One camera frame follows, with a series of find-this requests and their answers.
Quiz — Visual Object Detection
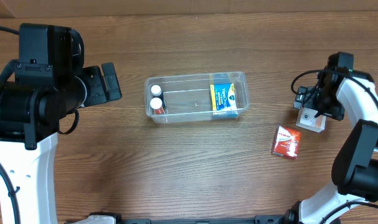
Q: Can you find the white Hansaplast box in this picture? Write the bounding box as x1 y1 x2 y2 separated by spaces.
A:
296 108 326 133

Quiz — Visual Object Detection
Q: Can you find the orange vitamin tube white cap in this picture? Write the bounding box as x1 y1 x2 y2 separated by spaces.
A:
150 97 165 115

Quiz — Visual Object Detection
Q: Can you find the dark bottle white cap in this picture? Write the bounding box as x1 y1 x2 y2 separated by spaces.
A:
150 85 164 102

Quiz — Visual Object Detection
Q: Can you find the blue yellow VapoDrops box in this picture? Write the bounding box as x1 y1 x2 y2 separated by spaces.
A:
210 83 238 119

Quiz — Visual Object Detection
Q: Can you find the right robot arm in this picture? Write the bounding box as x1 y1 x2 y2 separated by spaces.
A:
276 52 378 223

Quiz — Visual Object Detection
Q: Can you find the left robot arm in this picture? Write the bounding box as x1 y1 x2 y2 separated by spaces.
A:
0 23 122 223

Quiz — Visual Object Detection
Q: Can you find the clear plastic container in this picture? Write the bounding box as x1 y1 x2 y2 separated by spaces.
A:
144 72 250 124

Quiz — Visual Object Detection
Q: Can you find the red white small box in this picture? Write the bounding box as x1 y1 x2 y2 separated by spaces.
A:
271 126 301 159

